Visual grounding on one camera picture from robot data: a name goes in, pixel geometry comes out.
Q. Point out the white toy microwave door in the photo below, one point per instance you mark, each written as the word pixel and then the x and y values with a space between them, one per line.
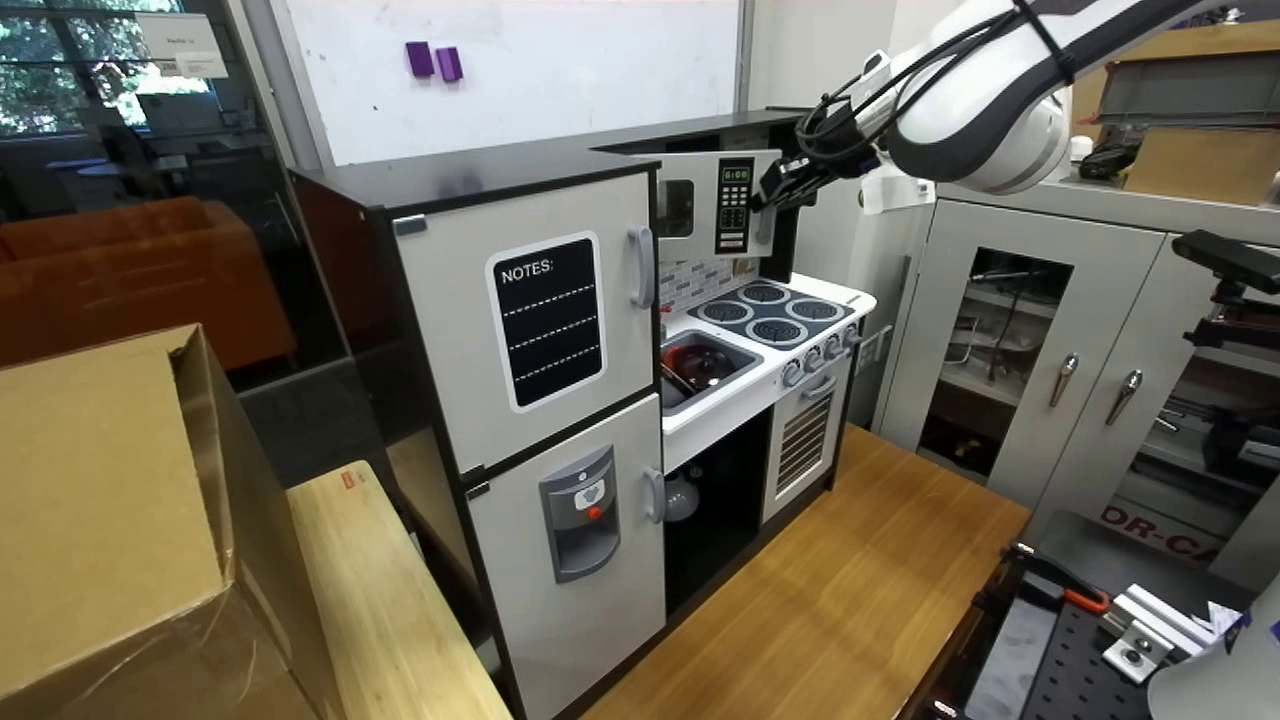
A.
pixel 704 205

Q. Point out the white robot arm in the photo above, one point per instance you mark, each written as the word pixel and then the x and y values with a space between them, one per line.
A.
pixel 973 103

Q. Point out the white upper fridge door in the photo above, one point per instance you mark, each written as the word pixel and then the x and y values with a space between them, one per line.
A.
pixel 535 309

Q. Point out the white fridge door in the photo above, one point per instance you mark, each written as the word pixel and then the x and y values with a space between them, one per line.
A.
pixel 575 554
pixel 535 309

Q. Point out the white toy oven door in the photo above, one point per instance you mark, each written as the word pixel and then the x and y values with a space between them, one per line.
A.
pixel 803 442

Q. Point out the white lower fridge door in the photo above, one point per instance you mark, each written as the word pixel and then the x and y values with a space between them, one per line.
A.
pixel 575 554

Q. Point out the toy play kitchen unit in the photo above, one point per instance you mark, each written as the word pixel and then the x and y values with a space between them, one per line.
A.
pixel 769 327

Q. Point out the grey ball under sink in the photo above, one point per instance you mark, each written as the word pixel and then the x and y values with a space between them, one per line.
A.
pixel 681 503

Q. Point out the wooden side table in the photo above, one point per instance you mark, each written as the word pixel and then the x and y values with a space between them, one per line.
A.
pixel 392 640

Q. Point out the white metal cabinet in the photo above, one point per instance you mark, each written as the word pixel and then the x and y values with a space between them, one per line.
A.
pixel 1058 348

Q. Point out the black orange bar clamp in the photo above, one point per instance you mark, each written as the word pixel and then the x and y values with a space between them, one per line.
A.
pixel 1060 585

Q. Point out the large cardboard box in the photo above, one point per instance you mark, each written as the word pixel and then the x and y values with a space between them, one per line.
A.
pixel 150 564

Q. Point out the aluminium extrusion block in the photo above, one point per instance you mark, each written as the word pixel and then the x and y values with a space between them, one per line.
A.
pixel 1152 635

